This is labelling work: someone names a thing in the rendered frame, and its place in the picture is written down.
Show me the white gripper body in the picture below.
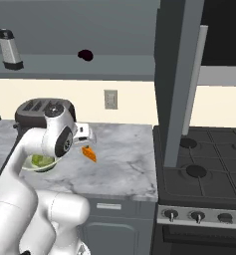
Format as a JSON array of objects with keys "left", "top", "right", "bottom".
[{"left": 77, "top": 123, "right": 98, "bottom": 145}]

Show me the orange cheese wedge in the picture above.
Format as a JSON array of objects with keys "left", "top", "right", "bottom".
[{"left": 81, "top": 146, "right": 98, "bottom": 163}]

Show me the glass salad bowl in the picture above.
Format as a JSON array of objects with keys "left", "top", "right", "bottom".
[{"left": 21, "top": 153, "right": 63, "bottom": 173}]

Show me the grey cabinet door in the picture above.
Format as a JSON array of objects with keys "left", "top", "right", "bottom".
[{"left": 153, "top": 0, "right": 205, "bottom": 169}]

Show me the black toaster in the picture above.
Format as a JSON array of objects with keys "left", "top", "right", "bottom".
[{"left": 13, "top": 97, "right": 79, "bottom": 134}]

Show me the grey drawer front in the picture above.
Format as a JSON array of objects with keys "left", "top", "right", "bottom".
[{"left": 88, "top": 197, "right": 157, "bottom": 221}]

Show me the dark red round fruit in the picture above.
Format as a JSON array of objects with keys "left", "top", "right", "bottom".
[{"left": 77, "top": 49, "right": 95, "bottom": 63}]

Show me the grey cupboard door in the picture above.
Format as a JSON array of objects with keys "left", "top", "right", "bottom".
[{"left": 80, "top": 220, "right": 141, "bottom": 255}]

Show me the black stove knob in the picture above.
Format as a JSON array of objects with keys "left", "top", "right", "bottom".
[
  {"left": 189, "top": 210, "right": 206, "bottom": 224},
  {"left": 164, "top": 208, "right": 179, "bottom": 223},
  {"left": 217, "top": 212, "right": 234, "bottom": 224}
]

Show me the black hob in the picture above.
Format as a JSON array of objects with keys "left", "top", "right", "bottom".
[{"left": 152, "top": 125, "right": 236, "bottom": 211}]

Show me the black oven door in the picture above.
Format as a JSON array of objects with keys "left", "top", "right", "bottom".
[{"left": 150, "top": 222, "right": 236, "bottom": 255}]

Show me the black microwave oven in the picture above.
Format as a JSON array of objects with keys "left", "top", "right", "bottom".
[{"left": 196, "top": 0, "right": 236, "bottom": 88}]

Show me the grey wall outlet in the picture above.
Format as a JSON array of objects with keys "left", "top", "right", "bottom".
[{"left": 104, "top": 89, "right": 119, "bottom": 111}]

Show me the silver drawer handle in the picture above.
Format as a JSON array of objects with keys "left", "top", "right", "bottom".
[{"left": 96, "top": 202, "right": 122, "bottom": 211}]

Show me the grey open wall cabinet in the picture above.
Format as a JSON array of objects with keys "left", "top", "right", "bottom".
[{"left": 0, "top": 0, "right": 157, "bottom": 82}]

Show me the pale cabinet door handle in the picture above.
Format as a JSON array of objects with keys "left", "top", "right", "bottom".
[{"left": 181, "top": 25, "right": 209, "bottom": 136}]

